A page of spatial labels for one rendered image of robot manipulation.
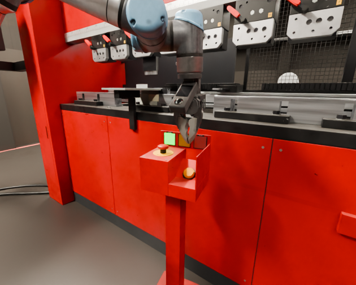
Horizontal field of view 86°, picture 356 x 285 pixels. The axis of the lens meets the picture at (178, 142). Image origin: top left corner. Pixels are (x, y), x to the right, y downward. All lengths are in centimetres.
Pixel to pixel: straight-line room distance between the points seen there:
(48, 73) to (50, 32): 30
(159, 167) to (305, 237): 60
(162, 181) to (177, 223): 19
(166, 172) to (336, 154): 54
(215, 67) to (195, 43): 99
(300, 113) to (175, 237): 67
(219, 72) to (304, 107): 80
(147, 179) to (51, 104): 129
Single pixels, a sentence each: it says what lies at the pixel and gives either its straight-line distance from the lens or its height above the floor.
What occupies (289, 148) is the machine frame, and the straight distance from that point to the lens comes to 78.
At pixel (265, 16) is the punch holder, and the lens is 92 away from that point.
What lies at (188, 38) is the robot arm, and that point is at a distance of 56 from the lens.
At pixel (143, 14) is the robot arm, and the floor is 113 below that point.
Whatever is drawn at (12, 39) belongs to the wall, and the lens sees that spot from 445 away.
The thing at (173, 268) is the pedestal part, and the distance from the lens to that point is 91.
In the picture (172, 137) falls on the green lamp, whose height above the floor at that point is 82.
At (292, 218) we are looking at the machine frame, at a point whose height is 54.
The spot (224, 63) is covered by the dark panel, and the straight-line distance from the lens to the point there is 152.
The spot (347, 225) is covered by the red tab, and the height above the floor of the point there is 59.
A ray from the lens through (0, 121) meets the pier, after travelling 414.
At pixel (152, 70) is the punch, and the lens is 120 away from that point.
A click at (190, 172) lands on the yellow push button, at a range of 66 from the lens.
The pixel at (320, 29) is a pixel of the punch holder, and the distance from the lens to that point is 88.
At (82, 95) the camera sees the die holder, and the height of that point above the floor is 94.
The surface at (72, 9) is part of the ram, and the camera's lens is 182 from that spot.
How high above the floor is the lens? 100
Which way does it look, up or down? 15 degrees down
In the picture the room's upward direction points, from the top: 1 degrees clockwise
